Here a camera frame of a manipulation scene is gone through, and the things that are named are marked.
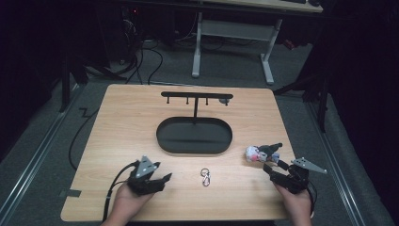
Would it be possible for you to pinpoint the person's right hand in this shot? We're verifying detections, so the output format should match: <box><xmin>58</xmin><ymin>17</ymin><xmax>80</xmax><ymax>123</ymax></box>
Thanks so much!
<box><xmin>274</xmin><ymin>183</ymin><xmax>315</xmax><ymax>221</ymax></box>

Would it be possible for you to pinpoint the left hand-held gripper black cable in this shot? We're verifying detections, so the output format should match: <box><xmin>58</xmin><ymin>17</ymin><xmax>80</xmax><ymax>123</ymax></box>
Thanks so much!
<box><xmin>102</xmin><ymin>160</ymin><xmax>141</xmax><ymax>222</ymax></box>

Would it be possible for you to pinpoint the metal floor rail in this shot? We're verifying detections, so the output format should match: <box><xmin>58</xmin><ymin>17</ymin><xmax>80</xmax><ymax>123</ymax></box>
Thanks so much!
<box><xmin>305</xmin><ymin>102</ymin><xmax>366</xmax><ymax>226</ymax></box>
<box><xmin>0</xmin><ymin>84</ymin><xmax>82</xmax><ymax>222</ymax></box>

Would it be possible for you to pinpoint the hand-held gripper black cable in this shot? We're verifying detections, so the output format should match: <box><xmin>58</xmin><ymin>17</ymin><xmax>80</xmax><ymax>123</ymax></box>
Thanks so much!
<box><xmin>102</xmin><ymin>160</ymin><xmax>141</xmax><ymax>222</ymax></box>
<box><xmin>305</xmin><ymin>180</ymin><xmax>316</xmax><ymax>219</ymax></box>

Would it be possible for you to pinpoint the person's left hand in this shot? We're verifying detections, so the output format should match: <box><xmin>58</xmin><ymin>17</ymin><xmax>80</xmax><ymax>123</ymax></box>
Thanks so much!
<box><xmin>110</xmin><ymin>183</ymin><xmax>155</xmax><ymax>222</ymax></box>

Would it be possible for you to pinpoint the grey tape patch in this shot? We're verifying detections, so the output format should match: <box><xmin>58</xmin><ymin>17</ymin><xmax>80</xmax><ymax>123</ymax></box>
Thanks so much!
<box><xmin>58</xmin><ymin>188</ymin><xmax>83</xmax><ymax>199</ymax></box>

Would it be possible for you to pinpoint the white-legged desk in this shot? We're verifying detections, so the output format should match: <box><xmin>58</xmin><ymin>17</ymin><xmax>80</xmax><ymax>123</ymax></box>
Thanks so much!
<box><xmin>190</xmin><ymin>0</ymin><xmax>324</xmax><ymax>87</ymax></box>

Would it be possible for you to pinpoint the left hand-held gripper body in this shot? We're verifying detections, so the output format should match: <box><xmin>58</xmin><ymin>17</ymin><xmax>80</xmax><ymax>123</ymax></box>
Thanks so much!
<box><xmin>127</xmin><ymin>155</ymin><xmax>167</xmax><ymax>197</ymax></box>

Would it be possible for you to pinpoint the dark computer tower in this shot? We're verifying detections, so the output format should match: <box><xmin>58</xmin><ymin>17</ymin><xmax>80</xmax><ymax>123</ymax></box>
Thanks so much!
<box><xmin>120</xmin><ymin>5</ymin><xmax>145</xmax><ymax>65</ymax></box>

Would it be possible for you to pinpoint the silver carabiner keyring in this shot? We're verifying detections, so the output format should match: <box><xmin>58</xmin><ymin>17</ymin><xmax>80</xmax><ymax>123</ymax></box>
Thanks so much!
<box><xmin>199</xmin><ymin>168</ymin><xmax>212</xmax><ymax>188</ymax></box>

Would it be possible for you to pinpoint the black floor cable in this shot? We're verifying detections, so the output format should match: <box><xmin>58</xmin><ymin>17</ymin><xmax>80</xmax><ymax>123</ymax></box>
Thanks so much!
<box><xmin>68</xmin><ymin>107</ymin><xmax>101</xmax><ymax>171</ymax></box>

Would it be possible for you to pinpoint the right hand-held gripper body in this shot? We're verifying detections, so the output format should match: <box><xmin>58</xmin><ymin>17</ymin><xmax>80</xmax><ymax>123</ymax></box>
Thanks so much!
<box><xmin>272</xmin><ymin>156</ymin><xmax>328</xmax><ymax>195</ymax></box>

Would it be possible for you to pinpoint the plush toy keychain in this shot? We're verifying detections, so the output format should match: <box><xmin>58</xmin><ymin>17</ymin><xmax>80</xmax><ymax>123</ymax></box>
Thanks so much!
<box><xmin>245</xmin><ymin>142</ymin><xmax>284</xmax><ymax>165</ymax></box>

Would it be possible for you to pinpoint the bundle of black cables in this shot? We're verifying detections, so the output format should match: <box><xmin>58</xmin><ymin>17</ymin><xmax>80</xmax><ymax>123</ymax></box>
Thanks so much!
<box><xmin>84</xmin><ymin>12</ymin><xmax>201</xmax><ymax>86</ymax></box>

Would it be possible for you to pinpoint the right hand-held gripper black cable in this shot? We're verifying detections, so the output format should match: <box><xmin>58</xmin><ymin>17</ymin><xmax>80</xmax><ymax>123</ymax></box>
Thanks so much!
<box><xmin>305</xmin><ymin>180</ymin><xmax>316</xmax><ymax>219</ymax></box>

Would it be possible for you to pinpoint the black metal stand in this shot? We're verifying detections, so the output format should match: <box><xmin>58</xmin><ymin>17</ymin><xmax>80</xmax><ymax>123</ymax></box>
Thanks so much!
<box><xmin>58</xmin><ymin>53</ymin><xmax>90</xmax><ymax>114</ymax></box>
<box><xmin>272</xmin><ymin>70</ymin><xmax>331</xmax><ymax>134</ymax></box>

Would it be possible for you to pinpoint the black key rack with tray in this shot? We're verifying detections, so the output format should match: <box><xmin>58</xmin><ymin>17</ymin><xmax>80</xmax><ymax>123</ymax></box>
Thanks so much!
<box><xmin>155</xmin><ymin>90</ymin><xmax>234</xmax><ymax>155</ymax></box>

